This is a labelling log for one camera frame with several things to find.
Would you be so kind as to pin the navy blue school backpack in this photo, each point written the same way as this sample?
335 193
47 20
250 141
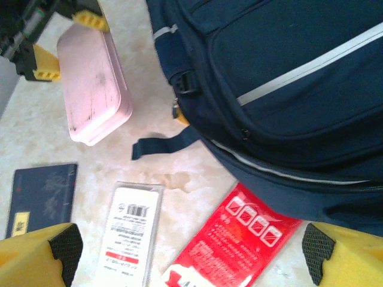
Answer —
284 59

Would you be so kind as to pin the pink pencil case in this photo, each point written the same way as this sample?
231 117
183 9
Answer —
89 83

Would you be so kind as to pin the navy book corner yellow label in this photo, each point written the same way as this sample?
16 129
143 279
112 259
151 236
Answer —
42 194

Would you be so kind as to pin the white pen blister pack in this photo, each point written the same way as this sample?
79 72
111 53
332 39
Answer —
131 227

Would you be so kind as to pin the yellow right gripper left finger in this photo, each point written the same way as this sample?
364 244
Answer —
27 260

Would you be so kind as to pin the red stationery package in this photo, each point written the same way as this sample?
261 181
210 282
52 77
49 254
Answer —
233 239

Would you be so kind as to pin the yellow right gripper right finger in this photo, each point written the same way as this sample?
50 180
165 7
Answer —
353 260

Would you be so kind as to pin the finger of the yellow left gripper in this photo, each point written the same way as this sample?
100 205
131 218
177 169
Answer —
46 65
91 20

